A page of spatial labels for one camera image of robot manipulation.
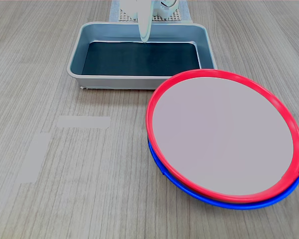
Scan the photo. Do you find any red-rimmed round white plate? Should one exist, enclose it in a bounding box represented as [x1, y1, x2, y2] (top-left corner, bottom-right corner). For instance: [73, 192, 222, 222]
[146, 69, 299, 204]

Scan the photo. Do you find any black tray mat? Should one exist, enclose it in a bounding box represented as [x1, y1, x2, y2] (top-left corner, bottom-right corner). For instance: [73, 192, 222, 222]
[81, 41, 202, 77]

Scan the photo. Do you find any steel rectangular tray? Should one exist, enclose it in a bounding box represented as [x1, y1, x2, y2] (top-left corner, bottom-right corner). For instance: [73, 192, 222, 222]
[66, 21, 218, 90]

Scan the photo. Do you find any translucent tape strip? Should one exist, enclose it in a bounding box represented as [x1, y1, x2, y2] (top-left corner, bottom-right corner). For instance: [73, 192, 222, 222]
[57, 116, 112, 129]
[80, 85, 113, 91]
[14, 133, 52, 184]

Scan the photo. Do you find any blue-rimmed round white plate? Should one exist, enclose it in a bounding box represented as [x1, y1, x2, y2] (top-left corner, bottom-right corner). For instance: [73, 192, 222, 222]
[147, 138, 299, 210]

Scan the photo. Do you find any pale perforated base plate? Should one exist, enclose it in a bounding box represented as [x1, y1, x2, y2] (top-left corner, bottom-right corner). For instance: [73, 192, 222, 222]
[118, 8, 183, 22]

